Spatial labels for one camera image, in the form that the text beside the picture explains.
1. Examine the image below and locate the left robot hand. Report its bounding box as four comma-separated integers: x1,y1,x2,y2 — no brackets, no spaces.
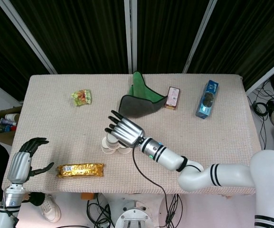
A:
7,137,55,184

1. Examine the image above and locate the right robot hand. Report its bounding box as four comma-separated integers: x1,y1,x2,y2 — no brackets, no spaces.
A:
104,109,146,148

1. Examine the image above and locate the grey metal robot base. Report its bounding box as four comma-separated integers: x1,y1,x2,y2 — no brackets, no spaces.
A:
114,199,152,228

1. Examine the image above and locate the green and grey cloth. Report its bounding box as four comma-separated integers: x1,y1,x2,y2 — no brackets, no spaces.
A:
118,70,168,119

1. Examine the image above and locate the black trouser leg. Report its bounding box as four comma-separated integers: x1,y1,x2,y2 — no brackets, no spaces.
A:
28,191,45,207

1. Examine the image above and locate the blue purple tube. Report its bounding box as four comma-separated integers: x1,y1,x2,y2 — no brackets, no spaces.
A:
0,118,18,126

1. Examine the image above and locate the white bottle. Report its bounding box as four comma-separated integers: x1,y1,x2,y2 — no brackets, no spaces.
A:
4,113,20,121

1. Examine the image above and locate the small pink brown carton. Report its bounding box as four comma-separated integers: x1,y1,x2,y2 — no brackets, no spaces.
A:
164,86,181,110

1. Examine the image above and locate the green crumpled snack bag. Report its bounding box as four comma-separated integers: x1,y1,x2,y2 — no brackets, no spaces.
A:
70,88,93,107

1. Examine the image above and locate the gold foil snack package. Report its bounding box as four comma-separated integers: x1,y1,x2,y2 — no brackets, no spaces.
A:
57,162,104,178

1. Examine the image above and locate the beige waffle tablecloth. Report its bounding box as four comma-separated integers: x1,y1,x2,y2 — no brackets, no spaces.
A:
1,74,272,197

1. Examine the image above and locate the orange box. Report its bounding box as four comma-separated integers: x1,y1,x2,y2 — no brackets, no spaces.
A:
81,192,97,201

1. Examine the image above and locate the blue cookie package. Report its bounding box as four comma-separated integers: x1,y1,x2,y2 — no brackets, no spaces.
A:
195,79,220,119

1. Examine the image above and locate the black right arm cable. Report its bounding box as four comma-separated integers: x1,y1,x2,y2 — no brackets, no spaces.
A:
132,139,170,226

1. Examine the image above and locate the black floor cable bundle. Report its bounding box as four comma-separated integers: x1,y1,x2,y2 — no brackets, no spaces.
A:
164,194,183,226
86,193,115,228

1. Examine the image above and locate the white frame post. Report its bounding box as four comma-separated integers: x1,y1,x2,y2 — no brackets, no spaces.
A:
0,0,58,75
123,0,139,74
182,0,217,74
244,54,274,96

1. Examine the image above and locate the black coiled cable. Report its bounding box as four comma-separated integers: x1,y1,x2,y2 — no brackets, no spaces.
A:
252,101,269,117

